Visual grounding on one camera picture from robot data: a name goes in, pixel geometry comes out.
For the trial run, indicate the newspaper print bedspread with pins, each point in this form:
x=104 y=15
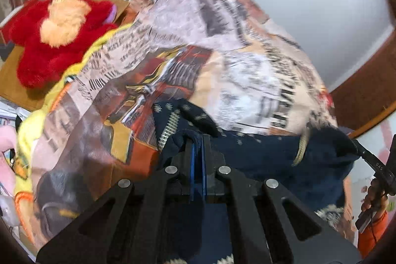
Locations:
x=226 y=57

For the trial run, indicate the wooden door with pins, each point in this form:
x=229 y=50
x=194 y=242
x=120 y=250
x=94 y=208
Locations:
x=368 y=96

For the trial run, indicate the brown cardboard sheet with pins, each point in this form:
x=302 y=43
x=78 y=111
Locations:
x=18 y=81

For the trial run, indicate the navy patterned hooded garment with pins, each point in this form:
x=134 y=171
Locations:
x=312 y=166

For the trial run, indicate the person right hand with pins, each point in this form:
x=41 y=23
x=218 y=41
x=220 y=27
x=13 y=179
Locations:
x=374 y=191

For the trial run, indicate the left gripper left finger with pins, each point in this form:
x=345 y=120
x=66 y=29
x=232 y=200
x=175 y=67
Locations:
x=130 y=222

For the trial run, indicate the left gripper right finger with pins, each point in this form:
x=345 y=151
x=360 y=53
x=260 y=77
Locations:
x=268 y=224

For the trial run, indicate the yellow blanket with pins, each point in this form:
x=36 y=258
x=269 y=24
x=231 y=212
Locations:
x=31 y=129

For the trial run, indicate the pink plush toy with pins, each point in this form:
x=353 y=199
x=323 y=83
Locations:
x=8 y=210

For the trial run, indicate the red plush toy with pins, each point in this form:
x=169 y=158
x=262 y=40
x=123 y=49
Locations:
x=55 y=35

